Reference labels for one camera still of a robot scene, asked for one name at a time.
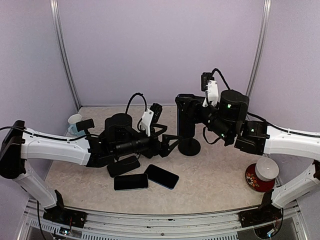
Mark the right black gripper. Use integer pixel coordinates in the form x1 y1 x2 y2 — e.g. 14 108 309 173
176 95 235 142

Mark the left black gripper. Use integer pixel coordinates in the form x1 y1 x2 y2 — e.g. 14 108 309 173
114 124 183 158

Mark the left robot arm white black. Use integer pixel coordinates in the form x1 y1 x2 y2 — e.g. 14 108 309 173
0 113 182 223

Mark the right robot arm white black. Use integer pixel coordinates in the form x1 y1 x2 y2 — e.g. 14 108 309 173
175 90 320 222

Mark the centre black pole phone stand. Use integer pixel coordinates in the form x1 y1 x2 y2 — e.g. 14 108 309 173
178 138 201 157

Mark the black pole phone stand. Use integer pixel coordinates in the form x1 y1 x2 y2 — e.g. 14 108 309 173
178 138 201 157
75 118 95 136

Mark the black phone upper left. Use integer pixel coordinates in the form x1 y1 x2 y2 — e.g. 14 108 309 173
106 155 141 178

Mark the black phone lower left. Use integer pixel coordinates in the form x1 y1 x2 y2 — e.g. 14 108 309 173
113 173 149 191

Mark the left black pole phone stand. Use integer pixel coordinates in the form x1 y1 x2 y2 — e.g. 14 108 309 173
75 118 95 136

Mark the light blue white cup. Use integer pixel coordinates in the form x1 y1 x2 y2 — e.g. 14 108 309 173
68 113 85 137

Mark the white bowl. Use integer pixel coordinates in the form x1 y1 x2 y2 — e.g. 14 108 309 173
255 157 280 182

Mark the red floral plate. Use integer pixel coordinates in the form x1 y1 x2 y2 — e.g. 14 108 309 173
245 163 276 193

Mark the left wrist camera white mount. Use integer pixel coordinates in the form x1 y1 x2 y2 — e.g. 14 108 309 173
137 103 163 137

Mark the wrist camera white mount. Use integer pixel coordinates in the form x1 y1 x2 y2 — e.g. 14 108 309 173
201 72 219 108
137 103 163 137

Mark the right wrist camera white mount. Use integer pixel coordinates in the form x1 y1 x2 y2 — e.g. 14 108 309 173
201 72 219 108

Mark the front aluminium rail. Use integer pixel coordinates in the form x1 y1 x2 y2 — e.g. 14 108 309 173
17 200 310 240

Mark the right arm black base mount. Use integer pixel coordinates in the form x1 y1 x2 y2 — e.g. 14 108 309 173
238 209 283 228

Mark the right aluminium frame post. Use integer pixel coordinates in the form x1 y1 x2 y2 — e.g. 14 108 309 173
246 0 272 98

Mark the aluminium frame post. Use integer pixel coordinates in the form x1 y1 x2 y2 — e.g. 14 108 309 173
49 0 82 111
246 0 272 98

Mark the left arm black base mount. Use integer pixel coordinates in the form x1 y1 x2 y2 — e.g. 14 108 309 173
43 208 87 229

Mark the left aluminium frame post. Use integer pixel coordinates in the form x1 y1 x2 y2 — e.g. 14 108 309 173
49 0 82 111

